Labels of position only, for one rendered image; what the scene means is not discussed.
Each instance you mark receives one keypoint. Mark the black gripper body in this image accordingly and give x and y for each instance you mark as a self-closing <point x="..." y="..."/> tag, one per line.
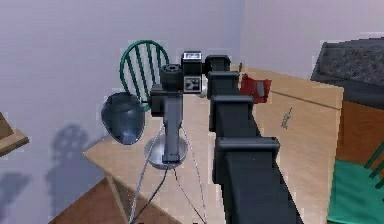
<point x="172" y="110"/>

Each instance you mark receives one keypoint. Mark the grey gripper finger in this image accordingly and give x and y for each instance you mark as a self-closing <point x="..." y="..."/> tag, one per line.
<point x="141" y="180"/>
<point x="199" y="180"/>

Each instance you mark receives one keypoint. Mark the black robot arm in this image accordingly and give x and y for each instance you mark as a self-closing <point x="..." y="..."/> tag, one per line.
<point x="246" y="173"/>

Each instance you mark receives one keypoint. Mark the dark blue bowl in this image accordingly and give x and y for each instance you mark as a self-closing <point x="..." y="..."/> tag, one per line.
<point x="123" y="118"/>

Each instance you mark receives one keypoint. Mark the green spindle-back chair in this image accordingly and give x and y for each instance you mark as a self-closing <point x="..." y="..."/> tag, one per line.
<point x="353" y="193"/>
<point x="140" y="66"/>

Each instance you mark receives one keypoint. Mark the red box with grey panel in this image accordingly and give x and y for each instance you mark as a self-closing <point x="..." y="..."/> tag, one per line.
<point x="255" y="88"/>

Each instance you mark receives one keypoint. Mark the light wooden table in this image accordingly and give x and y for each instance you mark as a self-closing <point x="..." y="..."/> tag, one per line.
<point x="300" y="150"/>

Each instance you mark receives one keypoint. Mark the small grey-green utensil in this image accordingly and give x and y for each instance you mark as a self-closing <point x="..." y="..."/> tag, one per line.
<point x="286" y="120"/>

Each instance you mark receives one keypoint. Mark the light wooden shelf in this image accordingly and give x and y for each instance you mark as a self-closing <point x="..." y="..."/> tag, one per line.
<point x="10" y="140"/>

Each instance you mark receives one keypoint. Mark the brown cupboard with dark worktop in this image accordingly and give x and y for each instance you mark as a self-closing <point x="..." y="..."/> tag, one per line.
<point x="353" y="66"/>

